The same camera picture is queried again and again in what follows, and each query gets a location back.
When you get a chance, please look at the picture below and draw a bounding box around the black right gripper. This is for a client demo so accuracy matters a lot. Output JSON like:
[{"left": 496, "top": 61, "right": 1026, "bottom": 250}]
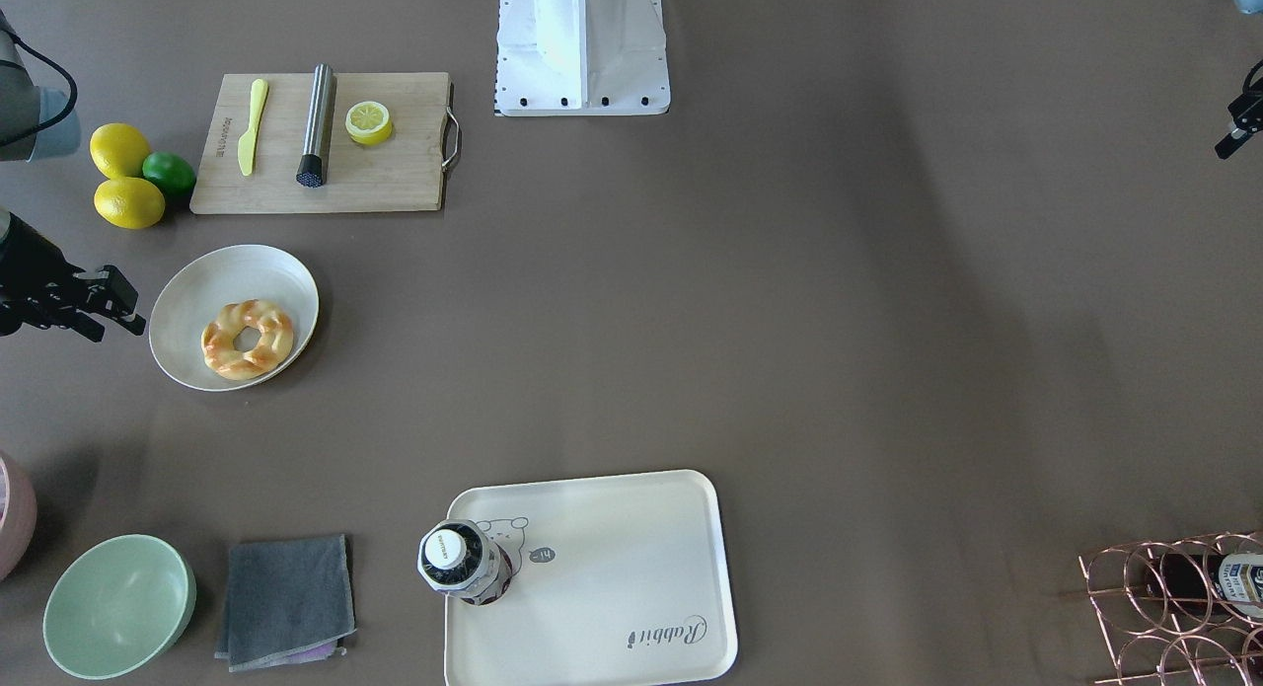
[{"left": 1, "top": 212, "right": 147, "bottom": 342}]

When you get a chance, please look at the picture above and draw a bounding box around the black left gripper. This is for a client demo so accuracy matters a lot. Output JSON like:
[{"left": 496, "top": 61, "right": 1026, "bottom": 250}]
[{"left": 1215, "top": 85, "right": 1262, "bottom": 160}]

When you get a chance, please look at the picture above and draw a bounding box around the white round plate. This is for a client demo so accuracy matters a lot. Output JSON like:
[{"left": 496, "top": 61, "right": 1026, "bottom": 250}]
[{"left": 148, "top": 244, "right": 320, "bottom": 390}]

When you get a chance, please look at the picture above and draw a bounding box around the braided glazed donut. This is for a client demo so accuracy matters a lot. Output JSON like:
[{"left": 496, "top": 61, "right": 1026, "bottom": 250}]
[{"left": 201, "top": 299, "right": 296, "bottom": 382}]

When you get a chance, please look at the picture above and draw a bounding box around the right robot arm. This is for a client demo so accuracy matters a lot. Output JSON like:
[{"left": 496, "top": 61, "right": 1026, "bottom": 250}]
[{"left": 1, "top": 19, "right": 147, "bottom": 342}]

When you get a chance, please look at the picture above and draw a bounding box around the dark tea bottle on tray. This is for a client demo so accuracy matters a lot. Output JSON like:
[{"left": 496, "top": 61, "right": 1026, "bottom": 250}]
[{"left": 416, "top": 519, "right": 513, "bottom": 606}]

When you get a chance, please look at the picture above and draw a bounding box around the cream rabbit tray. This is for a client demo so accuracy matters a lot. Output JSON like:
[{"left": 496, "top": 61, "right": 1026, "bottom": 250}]
[{"left": 445, "top": 469, "right": 739, "bottom": 685}]

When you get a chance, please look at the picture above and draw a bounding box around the yellow lemon lower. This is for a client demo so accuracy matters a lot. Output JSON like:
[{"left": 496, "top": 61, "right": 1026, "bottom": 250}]
[{"left": 93, "top": 177, "right": 167, "bottom": 230}]

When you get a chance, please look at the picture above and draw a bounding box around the yellow lemon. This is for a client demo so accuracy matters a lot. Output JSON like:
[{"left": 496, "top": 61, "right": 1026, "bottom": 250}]
[
  {"left": 88, "top": 123, "right": 152, "bottom": 181},
  {"left": 93, "top": 177, "right": 167, "bottom": 230}
]

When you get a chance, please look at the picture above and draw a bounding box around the green lime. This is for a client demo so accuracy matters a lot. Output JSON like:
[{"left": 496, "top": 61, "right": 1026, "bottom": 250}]
[{"left": 141, "top": 152, "right": 197, "bottom": 197}]

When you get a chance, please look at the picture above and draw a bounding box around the yellow lemon upper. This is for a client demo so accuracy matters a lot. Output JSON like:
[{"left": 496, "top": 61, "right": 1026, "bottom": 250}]
[{"left": 88, "top": 123, "right": 152, "bottom": 181}]

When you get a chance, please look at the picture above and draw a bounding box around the pink ice bucket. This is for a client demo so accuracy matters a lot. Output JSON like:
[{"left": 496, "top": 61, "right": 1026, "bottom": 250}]
[{"left": 1, "top": 452, "right": 37, "bottom": 579}]

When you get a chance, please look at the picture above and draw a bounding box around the bamboo cutting board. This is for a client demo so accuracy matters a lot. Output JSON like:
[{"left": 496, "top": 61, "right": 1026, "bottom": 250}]
[{"left": 189, "top": 71, "right": 458, "bottom": 215}]

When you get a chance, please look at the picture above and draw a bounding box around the steel cylinder muddler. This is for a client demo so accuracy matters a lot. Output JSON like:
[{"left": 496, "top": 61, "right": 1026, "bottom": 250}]
[{"left": 296, "top": 62, "right": 335, "bottom": 190}]

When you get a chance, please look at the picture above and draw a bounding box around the yellow plastic knife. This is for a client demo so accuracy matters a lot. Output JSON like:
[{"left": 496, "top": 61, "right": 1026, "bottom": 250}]
[{"left": 236, "top": 78, "right": 269, "bottom": 177}]

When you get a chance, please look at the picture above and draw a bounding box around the green bowl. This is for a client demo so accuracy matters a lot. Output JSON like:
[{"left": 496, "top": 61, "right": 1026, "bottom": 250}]
[{"left": 43, "top": 534, "right": 197, "bottom": 680}]

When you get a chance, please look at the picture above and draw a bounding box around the half lemon slice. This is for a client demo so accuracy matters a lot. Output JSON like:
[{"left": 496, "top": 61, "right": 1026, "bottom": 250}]
[{"left": 344, "top": 101, "right": 394, "bottom": 147}]

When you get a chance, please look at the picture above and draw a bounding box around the grey folded cloth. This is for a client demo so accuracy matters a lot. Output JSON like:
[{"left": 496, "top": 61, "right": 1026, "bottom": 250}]
[{"left": 215, "top": 534, "right": 357, "bottom": 672}]

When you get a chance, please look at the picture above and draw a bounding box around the bottle in wire rack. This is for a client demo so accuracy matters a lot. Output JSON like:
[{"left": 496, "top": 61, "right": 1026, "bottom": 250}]
[{"left": 1143, "top": 551, "right": 1262, "bottom": 627}]

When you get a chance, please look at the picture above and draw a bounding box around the copper wire bottle rack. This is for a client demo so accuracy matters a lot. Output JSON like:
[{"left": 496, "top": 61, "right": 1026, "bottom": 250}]
[{"left": 1077, "top": 531, "right": 1260, "bottom": 685}]

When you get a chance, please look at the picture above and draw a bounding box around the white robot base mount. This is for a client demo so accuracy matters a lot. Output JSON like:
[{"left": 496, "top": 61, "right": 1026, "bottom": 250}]
[{"left": 493, "top": 0, "right": 672, "bottom": 116}]

